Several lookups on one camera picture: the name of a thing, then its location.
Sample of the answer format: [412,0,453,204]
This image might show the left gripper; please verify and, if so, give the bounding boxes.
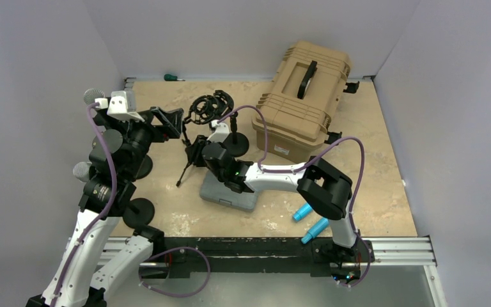
[118,106,182,180]

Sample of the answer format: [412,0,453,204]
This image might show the black round-base shock mount stand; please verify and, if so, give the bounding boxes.
[210,90,249,157]

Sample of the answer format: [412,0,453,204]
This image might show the black mic stand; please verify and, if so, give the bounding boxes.
[136,155,153,179]
[122,198,155,228]

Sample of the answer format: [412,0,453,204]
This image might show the black microphone silver grille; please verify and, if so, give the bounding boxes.
[83,88,105,127]

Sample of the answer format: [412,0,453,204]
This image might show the blue microphone with pink band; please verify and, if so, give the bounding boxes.
[300,217,329,244]

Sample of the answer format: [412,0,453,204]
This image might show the black tripod shock mount stand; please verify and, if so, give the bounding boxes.
[176,95,215,187]

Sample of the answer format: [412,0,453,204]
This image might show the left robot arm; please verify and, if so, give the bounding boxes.
[27,105,183,306]

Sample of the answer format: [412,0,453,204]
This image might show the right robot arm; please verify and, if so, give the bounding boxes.
[186,141,359,260]

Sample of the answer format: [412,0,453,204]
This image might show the grey plastic case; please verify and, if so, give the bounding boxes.
[199,171,259,212]

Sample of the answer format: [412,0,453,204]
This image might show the tan plastic tool case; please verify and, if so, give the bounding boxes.
[251,40,359,163]

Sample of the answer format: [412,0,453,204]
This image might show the green-handled screwdriver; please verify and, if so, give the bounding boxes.
[163,74,184,82]

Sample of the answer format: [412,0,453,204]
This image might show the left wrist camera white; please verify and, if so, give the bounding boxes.
[94,90,145,122]

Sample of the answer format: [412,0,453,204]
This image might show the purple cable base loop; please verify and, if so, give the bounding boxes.
[138,246,212,298]

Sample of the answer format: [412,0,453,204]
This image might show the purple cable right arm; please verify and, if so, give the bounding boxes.
[215,105,372,288]

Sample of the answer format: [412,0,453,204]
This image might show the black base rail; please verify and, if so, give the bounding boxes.
[139,237,374,281]

